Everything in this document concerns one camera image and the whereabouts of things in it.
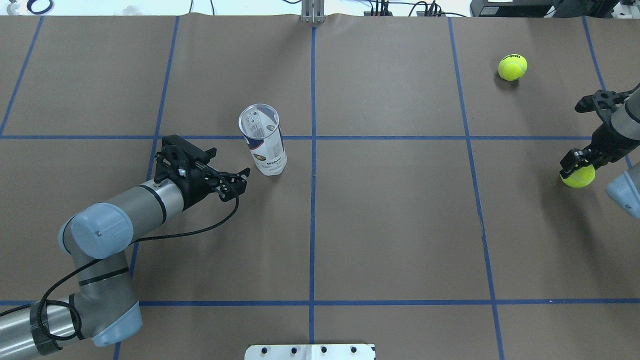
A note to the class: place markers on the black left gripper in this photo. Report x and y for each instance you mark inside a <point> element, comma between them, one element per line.
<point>196,191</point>

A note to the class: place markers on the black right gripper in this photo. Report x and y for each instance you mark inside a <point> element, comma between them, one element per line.
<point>606,141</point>

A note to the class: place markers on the yellow tennis ball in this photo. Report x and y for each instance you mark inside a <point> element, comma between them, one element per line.
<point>512,67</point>
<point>580,178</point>

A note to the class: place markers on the Wilson tennis ball can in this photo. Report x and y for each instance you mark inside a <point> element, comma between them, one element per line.
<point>261,129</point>

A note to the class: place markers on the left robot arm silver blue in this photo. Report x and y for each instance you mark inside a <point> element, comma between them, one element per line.
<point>97,300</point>

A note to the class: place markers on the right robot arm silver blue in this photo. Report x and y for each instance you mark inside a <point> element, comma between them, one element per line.
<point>624,190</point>

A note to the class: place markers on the black box with label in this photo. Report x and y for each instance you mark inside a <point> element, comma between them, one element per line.
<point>510,8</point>

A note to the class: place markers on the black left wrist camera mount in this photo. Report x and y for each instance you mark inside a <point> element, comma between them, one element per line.
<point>181,161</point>

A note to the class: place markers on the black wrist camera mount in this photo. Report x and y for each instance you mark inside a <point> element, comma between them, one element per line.
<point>181,161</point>
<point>604,103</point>

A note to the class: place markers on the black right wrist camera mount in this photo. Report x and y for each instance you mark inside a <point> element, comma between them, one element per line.
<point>604,103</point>

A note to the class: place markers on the white pedestal column base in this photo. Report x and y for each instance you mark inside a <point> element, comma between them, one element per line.
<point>326,351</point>

